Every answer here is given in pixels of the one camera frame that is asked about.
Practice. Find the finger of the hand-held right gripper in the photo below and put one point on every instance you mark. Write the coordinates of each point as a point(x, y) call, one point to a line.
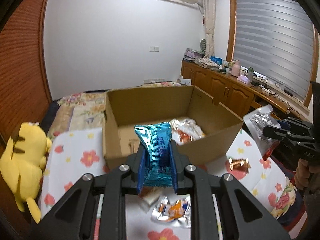
point(275, 133)
point(295, 124)

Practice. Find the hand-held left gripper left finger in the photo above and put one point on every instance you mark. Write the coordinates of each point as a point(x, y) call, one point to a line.
point(141, 172)

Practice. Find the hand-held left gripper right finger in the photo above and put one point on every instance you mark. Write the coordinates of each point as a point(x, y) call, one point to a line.
point(174, 172)

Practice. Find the silver packet with red edge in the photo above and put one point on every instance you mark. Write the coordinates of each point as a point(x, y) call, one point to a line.
point(257, 125)

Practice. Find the clear brown wafer packet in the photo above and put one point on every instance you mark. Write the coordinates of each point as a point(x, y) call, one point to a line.
point(151, 197)

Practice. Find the shiny blue snack packet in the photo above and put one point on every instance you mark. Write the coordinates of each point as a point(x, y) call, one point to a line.
point(156, 145)

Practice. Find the brown cardboard box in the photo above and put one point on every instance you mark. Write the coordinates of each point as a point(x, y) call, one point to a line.
point(116, 145)

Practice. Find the clear orange snack packet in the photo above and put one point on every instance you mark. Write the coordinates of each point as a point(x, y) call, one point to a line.
point(187, 132)

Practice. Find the small orange candy wrapper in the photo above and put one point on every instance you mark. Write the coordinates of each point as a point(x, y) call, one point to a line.
point(237, 165)

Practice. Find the person's right hand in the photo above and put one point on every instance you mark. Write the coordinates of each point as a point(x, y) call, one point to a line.
point(301, 175)

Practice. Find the silver orange blue packet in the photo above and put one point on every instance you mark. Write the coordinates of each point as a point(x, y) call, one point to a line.
point(172, 210)

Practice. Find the white power strip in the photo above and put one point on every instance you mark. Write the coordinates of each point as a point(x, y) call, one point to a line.
point(265, 87)

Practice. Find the pink tissue box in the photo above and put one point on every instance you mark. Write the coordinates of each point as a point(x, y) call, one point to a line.
point(243, 79)

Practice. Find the green drinking bottle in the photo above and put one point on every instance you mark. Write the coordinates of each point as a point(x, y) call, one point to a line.
point(250, 73)

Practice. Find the white fruit printed mat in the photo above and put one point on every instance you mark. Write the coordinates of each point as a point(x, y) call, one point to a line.
point(75, 155)

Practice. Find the pink thermos jug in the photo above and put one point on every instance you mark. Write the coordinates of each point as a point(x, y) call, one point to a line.
point(235, 68)

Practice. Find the long wooden cabinet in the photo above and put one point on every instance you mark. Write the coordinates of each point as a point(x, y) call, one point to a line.
point(215, 85)

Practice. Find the grey striped window blind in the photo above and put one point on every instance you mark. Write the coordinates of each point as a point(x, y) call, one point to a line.
point(272, 42)

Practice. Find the floral quilt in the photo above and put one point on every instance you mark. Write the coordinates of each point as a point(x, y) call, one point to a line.
point(80, 107)

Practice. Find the small white box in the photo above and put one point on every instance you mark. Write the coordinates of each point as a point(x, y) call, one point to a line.
point(185, 82)

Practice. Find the blue package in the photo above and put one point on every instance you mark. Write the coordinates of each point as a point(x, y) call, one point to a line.
point(216, 60)

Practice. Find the floral fabric bag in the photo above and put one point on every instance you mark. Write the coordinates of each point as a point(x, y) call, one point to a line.
point(206, 63)

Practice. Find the small white desk fan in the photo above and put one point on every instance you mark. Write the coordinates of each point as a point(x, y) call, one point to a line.
point(203, 45)

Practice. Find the purple printed bag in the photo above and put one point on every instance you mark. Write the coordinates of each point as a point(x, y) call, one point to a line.
point(192, 54)

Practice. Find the yellow plush toy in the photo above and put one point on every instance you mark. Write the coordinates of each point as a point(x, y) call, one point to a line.
point(20, 160)

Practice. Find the beige floral curtain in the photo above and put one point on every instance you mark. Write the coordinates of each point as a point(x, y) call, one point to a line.
point(208, 22)

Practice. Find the brown slatted wooden wardrobe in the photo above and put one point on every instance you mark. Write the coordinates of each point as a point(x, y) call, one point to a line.
point(22, 67)

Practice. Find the white wall switch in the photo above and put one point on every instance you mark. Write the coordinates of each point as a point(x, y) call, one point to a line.
point(154, 48)

